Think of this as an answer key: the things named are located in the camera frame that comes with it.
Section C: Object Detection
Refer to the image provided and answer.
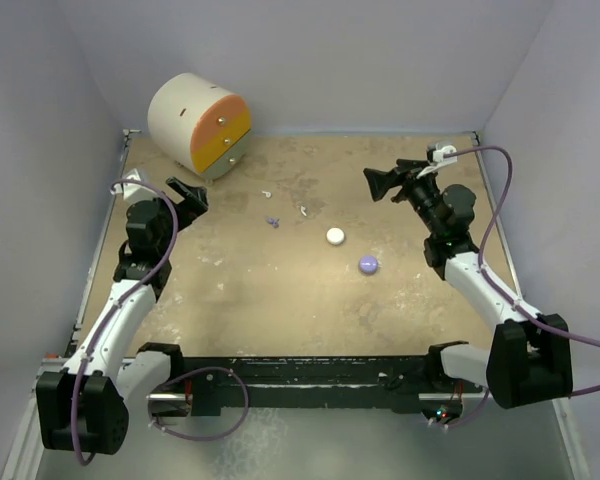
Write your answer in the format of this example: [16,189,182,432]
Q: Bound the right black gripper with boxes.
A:
[364,159,444,236]

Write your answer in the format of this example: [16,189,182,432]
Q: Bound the white earbud charging case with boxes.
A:
[325,227,346,246]

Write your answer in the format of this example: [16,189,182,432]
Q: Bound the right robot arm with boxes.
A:
[363,160,573,409]

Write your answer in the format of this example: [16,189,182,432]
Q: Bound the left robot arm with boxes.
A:
[35,176,208,466]

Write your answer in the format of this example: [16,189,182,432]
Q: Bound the purple earbud charging case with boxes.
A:
[358,255,379,275]

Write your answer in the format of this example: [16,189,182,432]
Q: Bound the round mini drawer cabinet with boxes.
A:
[147,73,252,181]

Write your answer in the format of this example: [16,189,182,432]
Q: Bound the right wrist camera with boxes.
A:
[417,141,458,178]

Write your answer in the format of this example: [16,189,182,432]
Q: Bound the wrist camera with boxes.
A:
[120,168,151,205]
[417,141,458,178]

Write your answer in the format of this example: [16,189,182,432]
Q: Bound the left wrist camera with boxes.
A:
[120,168,151,205]

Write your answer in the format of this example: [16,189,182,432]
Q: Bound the aluminium frame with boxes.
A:
[0,129,591,480]

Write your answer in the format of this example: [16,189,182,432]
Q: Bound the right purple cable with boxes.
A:
[427,145,600,430]

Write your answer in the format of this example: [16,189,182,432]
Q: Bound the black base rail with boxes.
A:
[144,341,481,418]

